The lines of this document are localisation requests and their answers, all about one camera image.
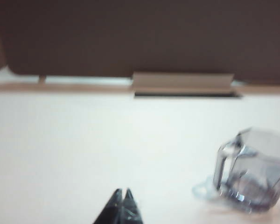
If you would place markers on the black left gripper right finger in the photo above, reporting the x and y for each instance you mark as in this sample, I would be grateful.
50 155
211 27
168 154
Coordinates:
130 210

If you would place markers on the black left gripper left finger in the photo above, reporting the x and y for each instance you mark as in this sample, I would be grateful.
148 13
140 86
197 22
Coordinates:
112 210

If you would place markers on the grey transparent plastic mug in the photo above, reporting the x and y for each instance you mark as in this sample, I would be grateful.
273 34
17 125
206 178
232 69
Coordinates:
254 172

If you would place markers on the beige cardboard box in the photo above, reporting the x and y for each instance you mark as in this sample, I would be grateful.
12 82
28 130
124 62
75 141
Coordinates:
182 81

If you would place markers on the brown fabric desk divider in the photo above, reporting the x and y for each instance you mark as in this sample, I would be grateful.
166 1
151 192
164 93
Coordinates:
130 35

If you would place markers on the beige divider bracket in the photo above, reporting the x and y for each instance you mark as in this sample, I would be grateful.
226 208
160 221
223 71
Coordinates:
42 79

